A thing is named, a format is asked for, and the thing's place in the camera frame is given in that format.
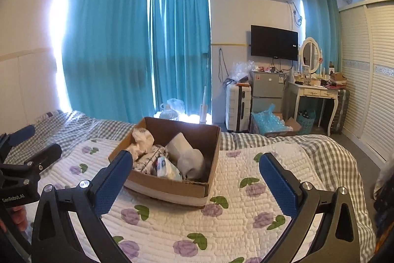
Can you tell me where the white dressing table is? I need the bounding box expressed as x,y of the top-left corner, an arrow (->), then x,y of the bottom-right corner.
288,81 -> 339,136

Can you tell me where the clear plastic bag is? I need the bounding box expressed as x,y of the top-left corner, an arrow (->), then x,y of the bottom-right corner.
229,61 -> 254,85

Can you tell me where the blue white packet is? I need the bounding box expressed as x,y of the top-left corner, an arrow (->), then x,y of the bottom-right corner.
152,156 -> 183,181

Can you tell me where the black wall cable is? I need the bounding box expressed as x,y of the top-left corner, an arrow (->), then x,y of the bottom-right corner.
217,48 -> 227,88

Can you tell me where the open floor cardboard box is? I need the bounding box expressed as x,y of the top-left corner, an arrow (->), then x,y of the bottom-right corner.
271,113 -> 302,137

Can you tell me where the white sock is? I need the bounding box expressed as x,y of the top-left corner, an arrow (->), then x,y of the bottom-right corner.
165,133 -> 206,181

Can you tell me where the small grey fridge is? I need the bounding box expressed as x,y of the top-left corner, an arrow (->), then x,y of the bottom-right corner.
250,70 -> 286,128

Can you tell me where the white slatted wardrobe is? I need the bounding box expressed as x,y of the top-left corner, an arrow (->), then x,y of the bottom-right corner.
339,0 -> 394,165

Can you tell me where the white suitcase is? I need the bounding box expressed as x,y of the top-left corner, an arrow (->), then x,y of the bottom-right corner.
226,84 -> 251,132

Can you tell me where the brown cardboard box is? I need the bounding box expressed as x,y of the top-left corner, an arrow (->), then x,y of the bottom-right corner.
108,117 -> 221,210

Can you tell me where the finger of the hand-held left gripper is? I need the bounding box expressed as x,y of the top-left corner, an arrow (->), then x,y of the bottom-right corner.
0,143 -> 63,179
0,124 -> 36,149

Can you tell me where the narrow teal curtain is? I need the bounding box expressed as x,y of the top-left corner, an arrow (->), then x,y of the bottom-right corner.
297,0 -> 342,74

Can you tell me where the air conditioner power cable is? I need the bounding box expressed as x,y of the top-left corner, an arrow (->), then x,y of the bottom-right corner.
289,1 -> 304,27

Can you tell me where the blue plastic basket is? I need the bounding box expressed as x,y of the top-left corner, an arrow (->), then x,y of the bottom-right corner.
297,109 -> 316,128

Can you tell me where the floral tissue pack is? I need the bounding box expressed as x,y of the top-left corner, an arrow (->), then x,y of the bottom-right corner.
135,146 -> 169,175

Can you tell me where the oval white mirror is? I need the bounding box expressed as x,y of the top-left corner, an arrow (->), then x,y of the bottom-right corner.
299,36 -> 321,74

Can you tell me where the silver suitcase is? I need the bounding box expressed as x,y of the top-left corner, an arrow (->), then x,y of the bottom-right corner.
331,89 -> 350,134

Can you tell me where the small brown box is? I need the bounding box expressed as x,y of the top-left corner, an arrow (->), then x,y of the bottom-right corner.
329,72 -> 347,88

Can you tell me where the grey checked bedsheet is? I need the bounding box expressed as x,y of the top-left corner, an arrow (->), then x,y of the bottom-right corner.
0,110 -> 380,263

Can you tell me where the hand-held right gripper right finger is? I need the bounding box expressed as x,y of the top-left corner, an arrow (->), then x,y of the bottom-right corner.
259,153 -> 361,263

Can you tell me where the blue bag of bottles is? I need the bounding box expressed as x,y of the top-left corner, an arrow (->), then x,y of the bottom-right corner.
251,104 -> 293,136

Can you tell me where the wide teal curtain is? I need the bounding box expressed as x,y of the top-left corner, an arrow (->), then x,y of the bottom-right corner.
62,0 -> 154,125

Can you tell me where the person's left hand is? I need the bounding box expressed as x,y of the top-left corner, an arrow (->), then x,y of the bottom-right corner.
6,204 -> 29,233

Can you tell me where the black wall television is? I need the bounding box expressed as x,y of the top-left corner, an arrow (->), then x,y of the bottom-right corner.
250,25 -> 299,62

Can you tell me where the white plastic bag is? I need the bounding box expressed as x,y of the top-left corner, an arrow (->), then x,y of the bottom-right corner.
159,98 -> 185,121

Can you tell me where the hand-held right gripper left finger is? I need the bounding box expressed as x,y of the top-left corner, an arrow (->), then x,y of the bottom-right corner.
31,150 -> 133,263

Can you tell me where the floral quilted blanket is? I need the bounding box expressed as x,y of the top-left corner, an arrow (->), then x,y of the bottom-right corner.
28,138 -> 378,263

